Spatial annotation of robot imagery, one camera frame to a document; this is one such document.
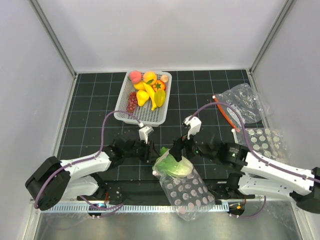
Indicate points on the yellow mango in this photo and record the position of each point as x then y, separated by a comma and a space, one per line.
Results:
139, 86

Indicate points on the pink peach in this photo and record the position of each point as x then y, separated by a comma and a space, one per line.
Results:
135, 76

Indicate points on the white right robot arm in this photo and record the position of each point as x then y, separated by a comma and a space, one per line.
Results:
255, 174

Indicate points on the red orange tomato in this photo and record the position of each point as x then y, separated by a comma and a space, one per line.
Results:
158, 85

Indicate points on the yellow banana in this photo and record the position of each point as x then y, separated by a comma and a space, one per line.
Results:
151, 94

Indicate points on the white perforated plastic basket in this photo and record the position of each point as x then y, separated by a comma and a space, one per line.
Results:
144, 114

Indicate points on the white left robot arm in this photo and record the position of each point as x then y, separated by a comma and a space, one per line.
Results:
56, 179

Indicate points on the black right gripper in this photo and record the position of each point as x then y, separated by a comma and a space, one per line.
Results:
178, 144

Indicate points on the red grape bunch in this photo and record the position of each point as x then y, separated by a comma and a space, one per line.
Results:
132, 102

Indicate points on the orange zipper clear bag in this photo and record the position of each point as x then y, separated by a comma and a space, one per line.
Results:
242, 101

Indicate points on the silver dotted clear bag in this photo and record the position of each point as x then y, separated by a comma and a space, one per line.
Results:
269, 143

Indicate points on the green lettuce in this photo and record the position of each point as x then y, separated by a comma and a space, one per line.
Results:
167, 164

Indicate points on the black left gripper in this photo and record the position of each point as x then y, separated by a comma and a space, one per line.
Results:
148, 151

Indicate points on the beige garlic bulb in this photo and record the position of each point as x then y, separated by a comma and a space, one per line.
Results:
164, 78

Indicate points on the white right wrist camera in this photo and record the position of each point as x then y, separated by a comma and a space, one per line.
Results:
193, 125

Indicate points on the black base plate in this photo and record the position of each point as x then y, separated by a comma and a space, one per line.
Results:
150, 192

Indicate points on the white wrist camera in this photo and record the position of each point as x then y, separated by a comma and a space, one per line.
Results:
193, 125
144, 132

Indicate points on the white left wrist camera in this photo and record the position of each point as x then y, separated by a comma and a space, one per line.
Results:
144, 132

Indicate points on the pink dotted zip bag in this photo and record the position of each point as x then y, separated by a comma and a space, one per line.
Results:
187, 195

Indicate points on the orange yellow peach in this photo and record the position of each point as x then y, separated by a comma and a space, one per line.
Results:
149, 78

